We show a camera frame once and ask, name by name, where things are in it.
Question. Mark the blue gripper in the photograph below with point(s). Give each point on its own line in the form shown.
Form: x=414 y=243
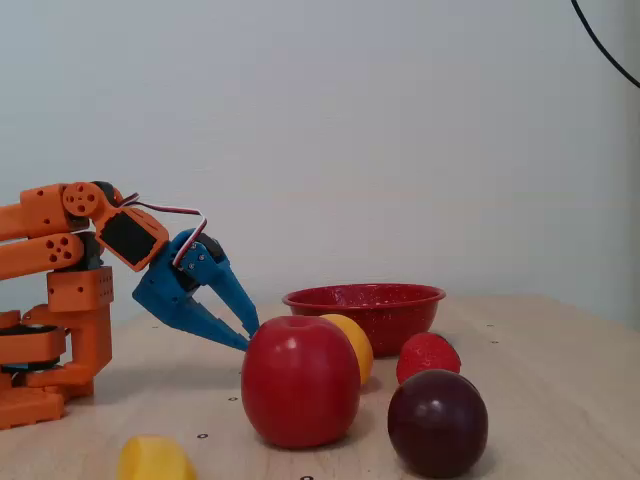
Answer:
x=167 y=295

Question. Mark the yellow toy banana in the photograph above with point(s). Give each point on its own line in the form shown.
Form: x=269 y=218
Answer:
x=150 y=460

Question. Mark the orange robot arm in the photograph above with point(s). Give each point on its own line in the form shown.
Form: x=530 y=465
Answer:
x=80 y=295

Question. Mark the red speckled enamel bowl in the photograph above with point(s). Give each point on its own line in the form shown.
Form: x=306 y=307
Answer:
x=395 y=320

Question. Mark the red toy apple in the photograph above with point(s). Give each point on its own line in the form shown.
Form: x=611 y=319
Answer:
x=300 y=385

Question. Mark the yellow-orange toy peach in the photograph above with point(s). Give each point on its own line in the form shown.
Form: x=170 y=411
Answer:
x=361 y=350

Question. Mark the red toy strawberry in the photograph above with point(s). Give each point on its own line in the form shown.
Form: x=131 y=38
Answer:
x=425 y=355

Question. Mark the dark purple toy plum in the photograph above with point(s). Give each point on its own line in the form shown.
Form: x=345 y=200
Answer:
x=437 y=425

